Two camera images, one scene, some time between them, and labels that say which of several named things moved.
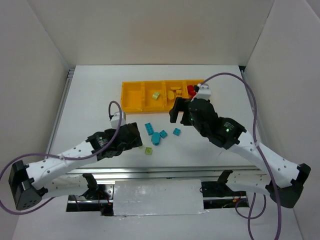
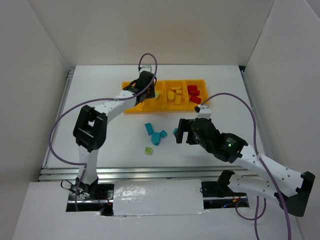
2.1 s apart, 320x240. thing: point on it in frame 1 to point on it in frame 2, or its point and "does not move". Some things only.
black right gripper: x=182 y=110 to x=186 y=131
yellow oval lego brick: x=170 y=95 does not move
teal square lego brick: x=163 y=134 does not move
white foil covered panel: x=158 y=197 does not move
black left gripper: x=133 y=135 to x=144 y=94
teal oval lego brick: x=155 y=138 does not move
